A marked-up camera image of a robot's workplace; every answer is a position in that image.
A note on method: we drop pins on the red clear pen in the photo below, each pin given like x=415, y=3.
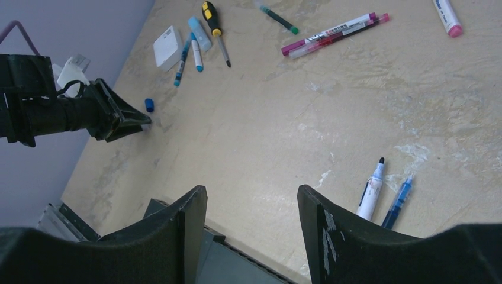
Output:
x=330, y=39

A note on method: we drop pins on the black yellow screwdriver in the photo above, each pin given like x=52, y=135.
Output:
x=212, y=18

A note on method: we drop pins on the white square box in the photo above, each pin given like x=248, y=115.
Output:
x=168, y=49

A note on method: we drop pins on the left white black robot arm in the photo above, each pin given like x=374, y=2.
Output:
x=31, y=106

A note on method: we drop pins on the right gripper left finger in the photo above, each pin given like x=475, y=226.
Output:
x=161, y=248

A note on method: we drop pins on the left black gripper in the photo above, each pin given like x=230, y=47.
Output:
x=94, y=107

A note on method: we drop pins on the blue marker cap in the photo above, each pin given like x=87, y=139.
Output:
x=149, y=105

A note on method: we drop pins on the pink cap white marker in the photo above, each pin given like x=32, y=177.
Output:
x=448, y=17

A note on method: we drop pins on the black base frame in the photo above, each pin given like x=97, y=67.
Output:
x=62, y=222

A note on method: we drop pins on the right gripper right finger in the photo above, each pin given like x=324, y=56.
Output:
x=342, y=247

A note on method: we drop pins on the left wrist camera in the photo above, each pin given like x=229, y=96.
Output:
x=74, y=69

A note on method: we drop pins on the light blue cap marker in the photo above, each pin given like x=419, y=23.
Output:
x=197, y=53

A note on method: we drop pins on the teal blue pen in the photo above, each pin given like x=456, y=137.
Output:
x=182, y=62

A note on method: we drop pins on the magenta cap marker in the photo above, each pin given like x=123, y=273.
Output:
x=362, y=19

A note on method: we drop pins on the dark blue gel pen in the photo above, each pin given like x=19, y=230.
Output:
x=398, y=204

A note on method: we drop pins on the blue white marker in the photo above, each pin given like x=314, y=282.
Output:
x=371, y=192

